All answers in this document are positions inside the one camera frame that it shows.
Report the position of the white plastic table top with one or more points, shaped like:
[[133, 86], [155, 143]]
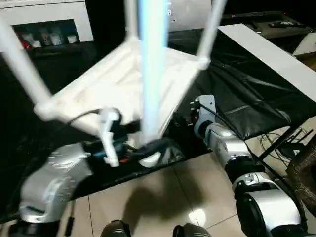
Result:
[[113, 84]]

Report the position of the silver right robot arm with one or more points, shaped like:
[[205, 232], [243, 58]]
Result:
[[247, 182]]

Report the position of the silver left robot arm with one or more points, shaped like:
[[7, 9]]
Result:
[[49, 182]]

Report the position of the dark left robot foot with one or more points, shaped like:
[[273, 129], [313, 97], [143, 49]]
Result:
[[116, 229]]

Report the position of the dark robot foot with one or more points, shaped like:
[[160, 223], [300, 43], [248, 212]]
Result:
[[116, 229], [191, 230]]

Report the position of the black stand leg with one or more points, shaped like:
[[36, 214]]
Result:
[[281, 145]]

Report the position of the dark right robot foot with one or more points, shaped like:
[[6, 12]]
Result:
[[191, 230]]

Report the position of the flat white board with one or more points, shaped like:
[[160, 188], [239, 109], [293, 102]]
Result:
[[271, 54]]

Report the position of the black cabinet with gold label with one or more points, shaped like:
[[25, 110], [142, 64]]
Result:
[[106, 19]]

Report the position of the brown woven fabric object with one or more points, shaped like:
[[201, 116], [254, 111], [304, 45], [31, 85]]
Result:
[[303, 173]]

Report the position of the white cabinet with glass doors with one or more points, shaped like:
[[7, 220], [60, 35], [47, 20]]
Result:
[[44, 15]]

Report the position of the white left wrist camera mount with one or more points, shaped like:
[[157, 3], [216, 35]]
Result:
[[109, 133]]

